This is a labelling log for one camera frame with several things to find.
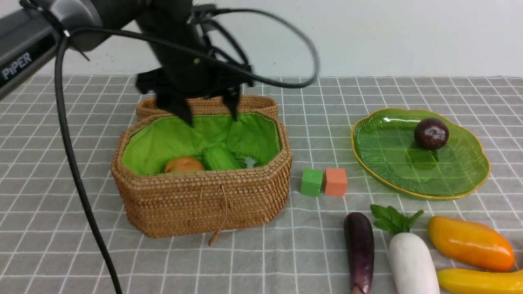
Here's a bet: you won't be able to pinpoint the green cucumber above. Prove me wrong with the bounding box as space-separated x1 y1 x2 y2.
202 145 241 170

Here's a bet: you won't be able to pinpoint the yellow banana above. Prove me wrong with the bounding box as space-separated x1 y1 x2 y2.
437 268 523 294

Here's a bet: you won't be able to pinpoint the brown potato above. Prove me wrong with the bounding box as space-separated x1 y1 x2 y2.
163 156 206 173

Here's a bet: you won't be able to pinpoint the white radish green leaves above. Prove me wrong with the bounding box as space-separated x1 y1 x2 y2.
370 204 440 294

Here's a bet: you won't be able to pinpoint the orange yellow mango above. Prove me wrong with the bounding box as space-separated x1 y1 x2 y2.
427 216 515 272

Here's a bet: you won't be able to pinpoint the purple eggplant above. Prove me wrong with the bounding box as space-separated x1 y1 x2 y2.
344 212 374 294

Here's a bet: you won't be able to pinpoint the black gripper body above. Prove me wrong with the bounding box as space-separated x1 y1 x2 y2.
136 0 254 98

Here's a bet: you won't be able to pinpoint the green glass leaf plate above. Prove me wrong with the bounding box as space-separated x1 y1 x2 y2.
351 108 491 200

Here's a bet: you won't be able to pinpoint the dark purple mangosteen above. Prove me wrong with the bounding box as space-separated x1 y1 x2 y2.
413 118 449 150

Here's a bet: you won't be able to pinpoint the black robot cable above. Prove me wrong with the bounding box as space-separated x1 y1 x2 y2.
18 0 320 294

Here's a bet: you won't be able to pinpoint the orange foam cube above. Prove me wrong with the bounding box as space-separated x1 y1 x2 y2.
324 167 348 197

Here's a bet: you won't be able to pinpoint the woven rattan basket green lining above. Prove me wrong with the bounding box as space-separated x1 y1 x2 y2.
110 112 292 239

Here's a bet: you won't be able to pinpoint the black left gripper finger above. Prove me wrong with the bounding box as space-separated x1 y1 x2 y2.
223 86 241 122

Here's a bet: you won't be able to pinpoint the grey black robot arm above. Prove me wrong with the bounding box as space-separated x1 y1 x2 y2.
0 0 253 125

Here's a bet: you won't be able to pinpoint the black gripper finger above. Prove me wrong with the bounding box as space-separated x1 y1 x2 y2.
155 93 194 127

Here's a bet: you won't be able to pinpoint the green foam cube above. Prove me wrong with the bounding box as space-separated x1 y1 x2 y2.
299 169 324 197

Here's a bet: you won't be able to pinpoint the grey checkered tablecloth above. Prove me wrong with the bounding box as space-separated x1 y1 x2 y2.
0 76 523 294

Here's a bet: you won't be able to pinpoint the woven rattan basket lid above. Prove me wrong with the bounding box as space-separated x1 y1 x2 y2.
136 95 279 122

